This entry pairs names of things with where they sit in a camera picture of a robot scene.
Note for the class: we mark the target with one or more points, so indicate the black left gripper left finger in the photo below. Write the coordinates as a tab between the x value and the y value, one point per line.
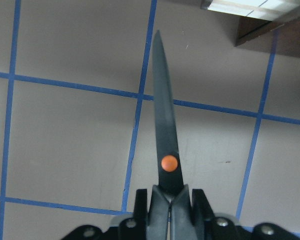
130	228

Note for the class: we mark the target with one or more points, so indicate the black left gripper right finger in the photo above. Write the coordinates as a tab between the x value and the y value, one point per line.
211	227

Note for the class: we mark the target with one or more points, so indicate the grey orange scissors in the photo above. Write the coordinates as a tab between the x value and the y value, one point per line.
170	212

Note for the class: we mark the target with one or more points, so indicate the dark wooden drawer box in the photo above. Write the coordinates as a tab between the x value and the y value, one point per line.
258	34

